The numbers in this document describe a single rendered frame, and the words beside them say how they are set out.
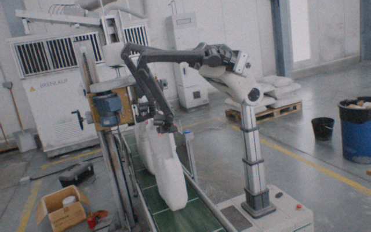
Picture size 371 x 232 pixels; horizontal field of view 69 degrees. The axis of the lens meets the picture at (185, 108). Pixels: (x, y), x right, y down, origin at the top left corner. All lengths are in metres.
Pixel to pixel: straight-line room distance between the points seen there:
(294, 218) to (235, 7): 5.87
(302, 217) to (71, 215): 2.16
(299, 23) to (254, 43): 1.56
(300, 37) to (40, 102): 6.73
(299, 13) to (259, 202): 6.86
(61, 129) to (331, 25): 7.72
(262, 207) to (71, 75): 3.80
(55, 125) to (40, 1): 2.59
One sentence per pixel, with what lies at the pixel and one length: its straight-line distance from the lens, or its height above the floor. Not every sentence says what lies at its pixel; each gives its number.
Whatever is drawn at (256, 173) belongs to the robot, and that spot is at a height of 0.60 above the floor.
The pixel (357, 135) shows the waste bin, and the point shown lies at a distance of 3.44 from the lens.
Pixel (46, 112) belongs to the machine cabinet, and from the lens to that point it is 5.12.
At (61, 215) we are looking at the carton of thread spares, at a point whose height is 0.17.
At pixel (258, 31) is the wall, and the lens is 7.67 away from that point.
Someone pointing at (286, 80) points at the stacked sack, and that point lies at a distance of 5.34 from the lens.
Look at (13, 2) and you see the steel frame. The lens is 6.02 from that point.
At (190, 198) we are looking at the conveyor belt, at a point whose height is 0.38.
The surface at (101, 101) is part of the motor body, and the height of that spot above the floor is 1.29.
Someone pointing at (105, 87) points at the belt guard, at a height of 1.39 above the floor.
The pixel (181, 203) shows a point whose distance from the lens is 2.17.
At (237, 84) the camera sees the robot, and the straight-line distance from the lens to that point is 1.69.
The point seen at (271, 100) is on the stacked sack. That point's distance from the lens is 5.00.
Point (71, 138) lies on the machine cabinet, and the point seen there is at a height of 0.29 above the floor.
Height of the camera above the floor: 1.63
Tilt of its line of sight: 14 degrees down
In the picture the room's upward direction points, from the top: 10 degrees counter-clockwise
